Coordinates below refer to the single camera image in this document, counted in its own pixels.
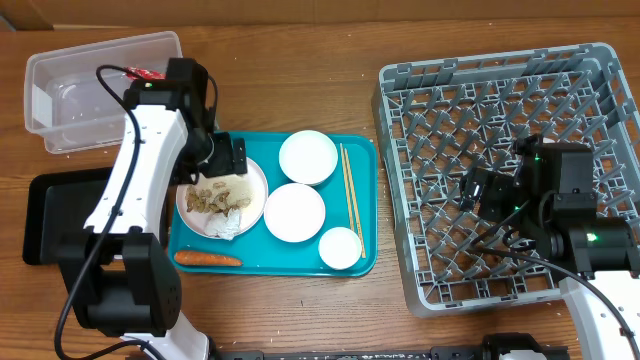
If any black plastic bin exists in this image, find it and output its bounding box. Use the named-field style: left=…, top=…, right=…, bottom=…
left=22, top=167, right=111, bottom=265

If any small white cup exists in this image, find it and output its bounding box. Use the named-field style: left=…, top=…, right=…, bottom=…
left=318, top=227, right=362, bottom=270

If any teal serving tray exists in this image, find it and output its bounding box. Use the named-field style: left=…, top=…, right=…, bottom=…
left=168, top=132, right=379, bottom=277

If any wooden chopstick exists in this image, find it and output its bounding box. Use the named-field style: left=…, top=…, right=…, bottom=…
left=342, top=146, right=367, bottom=259
left=339, top=143, right=355, bottom=232

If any peanut shells and rice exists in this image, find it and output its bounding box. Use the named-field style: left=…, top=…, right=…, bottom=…
left=185, top=182, right=253, bottom=214

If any white bowl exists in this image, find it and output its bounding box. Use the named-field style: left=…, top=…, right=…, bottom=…
left=278, top=130, right=338, bottom=186
left=263, top=183, right=326, bottom=243

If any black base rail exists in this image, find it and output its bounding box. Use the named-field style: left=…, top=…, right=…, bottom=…
left=214, top=332, right=571, bottom=360

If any clear plastic bin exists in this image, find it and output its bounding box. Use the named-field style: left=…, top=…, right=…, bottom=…
left=24, top=31, right=182, bottom=154

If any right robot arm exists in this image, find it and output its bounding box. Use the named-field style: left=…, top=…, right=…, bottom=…
left=459, top=134, right=639, bottom=359

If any red snack wrapper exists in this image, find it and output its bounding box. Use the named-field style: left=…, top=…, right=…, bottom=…
left=125, top=67, right=166, bottom=80

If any orange carrot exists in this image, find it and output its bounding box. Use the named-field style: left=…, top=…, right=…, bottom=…
left=174, top=250, right=243, bottom=267

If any white bowl upper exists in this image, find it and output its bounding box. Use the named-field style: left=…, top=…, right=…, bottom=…
left=278, top=130, right=338, bottom=186

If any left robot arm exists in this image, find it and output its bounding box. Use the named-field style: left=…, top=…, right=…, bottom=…
left=54, top=58, right=247, bottom=359

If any white bowl middle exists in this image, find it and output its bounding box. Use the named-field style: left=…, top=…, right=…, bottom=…
left=263, top=183, right=326, bottom=243

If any right wooden chopstick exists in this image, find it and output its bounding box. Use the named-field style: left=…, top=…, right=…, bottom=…
left=342, top=146, right=367, bottom=259

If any white tissue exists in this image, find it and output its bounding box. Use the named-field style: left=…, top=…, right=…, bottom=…
left=204, top=209, right=241, bottom=240

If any left wooden chopstick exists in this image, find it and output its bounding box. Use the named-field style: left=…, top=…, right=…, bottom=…
left=339, top=143, right=355, bottom=232

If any white plate with food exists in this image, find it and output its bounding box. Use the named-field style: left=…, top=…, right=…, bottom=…
left=176, top=158, right=268, bottom=241

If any grey dishwasher rack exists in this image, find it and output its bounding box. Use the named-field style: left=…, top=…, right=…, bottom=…
left=372, top=43, right=639, bottom=317

